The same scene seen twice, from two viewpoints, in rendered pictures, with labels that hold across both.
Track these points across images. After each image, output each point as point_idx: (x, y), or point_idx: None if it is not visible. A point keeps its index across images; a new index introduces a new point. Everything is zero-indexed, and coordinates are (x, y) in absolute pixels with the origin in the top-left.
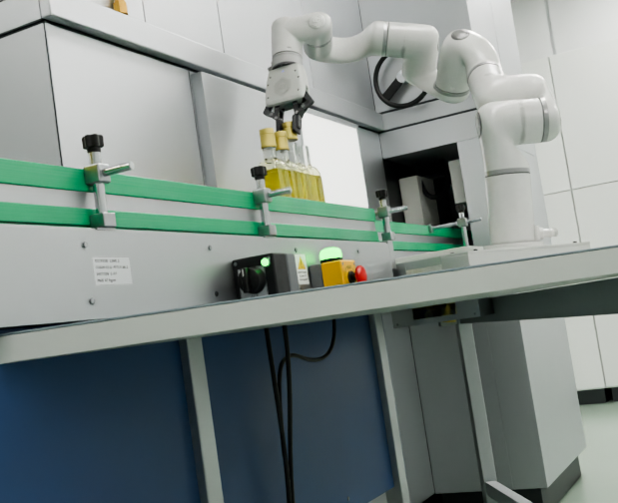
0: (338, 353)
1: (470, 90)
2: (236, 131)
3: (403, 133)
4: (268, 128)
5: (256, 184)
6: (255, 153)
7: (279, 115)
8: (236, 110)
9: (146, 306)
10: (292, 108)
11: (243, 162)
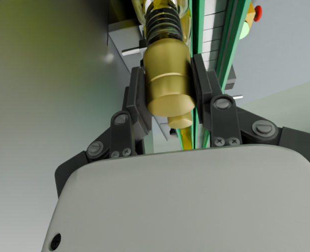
0: None
1: None
2: (66, 144)
3: None
4: (188, 125)
5: (41, 9)
6: (0, 59)
7: (142, 145)
8: (46, 201)
9: None
10: (169, 160)
11: (67, 79)
